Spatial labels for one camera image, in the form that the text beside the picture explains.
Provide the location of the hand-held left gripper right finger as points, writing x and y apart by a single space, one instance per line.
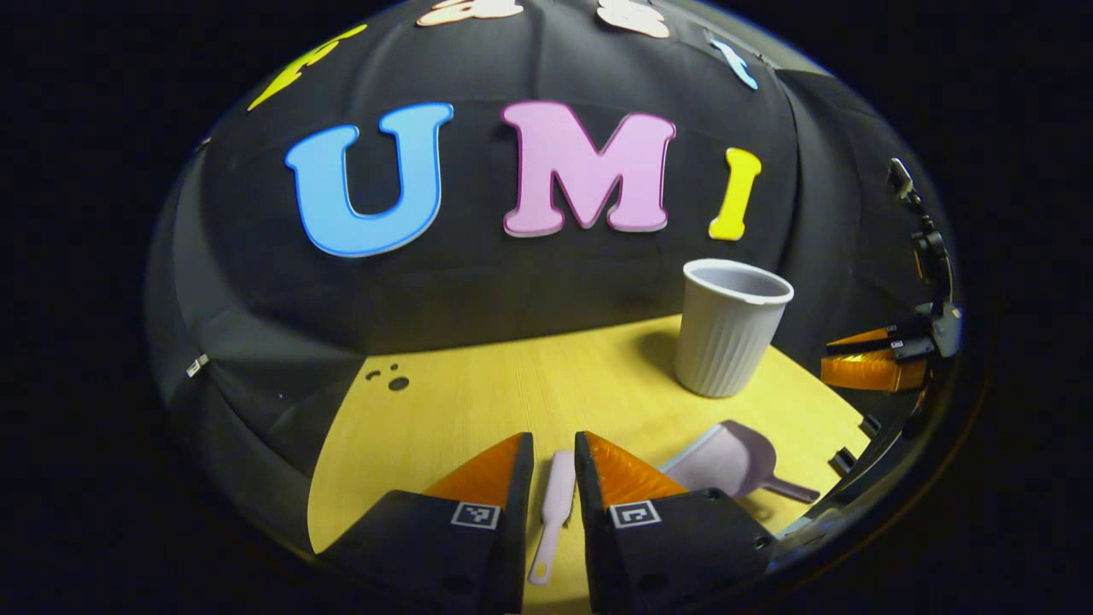
589 512

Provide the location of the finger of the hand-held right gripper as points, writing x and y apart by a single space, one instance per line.
879 376
888 344

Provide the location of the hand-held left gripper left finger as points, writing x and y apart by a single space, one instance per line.
517 512

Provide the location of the small pink broom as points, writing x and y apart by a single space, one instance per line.
557 495

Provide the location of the small pink dustpan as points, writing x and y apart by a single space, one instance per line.
726 461

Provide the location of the white ribbed garbage bin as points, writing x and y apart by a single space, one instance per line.
726 342

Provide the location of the yellow wooden desktop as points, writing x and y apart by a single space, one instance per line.
512 384

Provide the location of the black backdrop cloth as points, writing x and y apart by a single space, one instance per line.
478 290

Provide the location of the small white cloth clip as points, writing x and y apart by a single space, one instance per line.
197 366

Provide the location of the black desk edge bracket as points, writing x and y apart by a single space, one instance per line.
869 425
843 461

